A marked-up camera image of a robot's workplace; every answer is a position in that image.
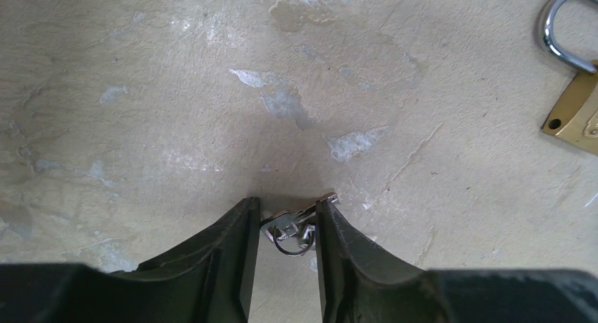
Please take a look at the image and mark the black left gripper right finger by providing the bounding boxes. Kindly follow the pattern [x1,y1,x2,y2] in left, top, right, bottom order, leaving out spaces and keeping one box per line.
[315,201,597,322]

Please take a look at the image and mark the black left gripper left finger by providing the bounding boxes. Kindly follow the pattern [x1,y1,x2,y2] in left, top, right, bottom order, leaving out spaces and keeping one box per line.
[1,197,260,322]

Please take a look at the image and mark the small silver keys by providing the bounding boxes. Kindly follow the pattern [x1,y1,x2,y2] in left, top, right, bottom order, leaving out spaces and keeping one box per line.
[260,193,340,257]

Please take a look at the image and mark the brass padlock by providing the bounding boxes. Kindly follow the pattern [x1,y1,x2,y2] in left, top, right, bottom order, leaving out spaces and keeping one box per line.
[537,0,597,155]

